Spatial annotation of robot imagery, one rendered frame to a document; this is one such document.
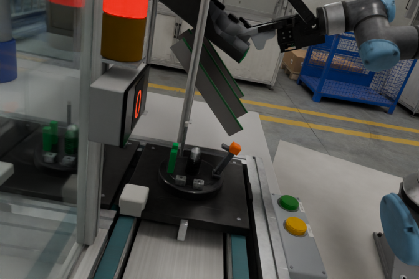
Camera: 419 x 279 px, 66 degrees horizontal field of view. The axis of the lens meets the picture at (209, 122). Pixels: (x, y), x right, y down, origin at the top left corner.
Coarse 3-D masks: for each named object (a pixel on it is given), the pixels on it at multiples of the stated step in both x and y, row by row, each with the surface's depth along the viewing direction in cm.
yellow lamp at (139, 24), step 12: (108, 24) 35; (120, 24) 35; (132, 24) 35; (144, 24) 37; (108, 36) 36; (120, 36) 36; (132, 36) 36; (144, 36) 38; (108, 48) 36; (120, 48) 36; (132, 48) 37; (120, 60) 37; (132, 60) 37
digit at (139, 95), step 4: (144, 76) 42; (140, 80) 40; (140, 84) 41; (136, 88) 38; (140, 88) 41; (136, 92) 39; (140, 92) 42; (136, 96) 39; (140, 96) 42; (136, 100) 40; (140, 100) 43; (136, 104) 40; (140, 104) 43; (136, 108) 41; (140, 108) 44; (136, 112) 41; (136, 116) 42; (136, 120) 42; (132, 124) 40; (132, 128) 41
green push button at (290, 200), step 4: (284, 196) 69; (288, 196) 70; (280, 200) 69; (284, 200) 68; (288, 200) 68; (292, 200) 69; (296, 200) 69; (284, 204) 67; (288, 204) 67; (292, 204) 67; (296, 204) 68; (288, 208) 67; (292, 208) 67; (296, 208) 67
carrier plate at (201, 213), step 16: (144, 160) 72; (160, 160) 73; (240, 160) 80; (144, 176) 67; (224, 176) 72; (240, 176) 74; (160, 192) 63; (224, 192) 67; (240, 192) 68; (160, 208) 59; (176, 208) 60; (192, 208) 61; (208, 208) 61; (224, 208) 62; (240, 208) 63; (176, 224) 59; (192, 224) 58; (208, 224) 58; (224, 224) 58; (240, 224) 59
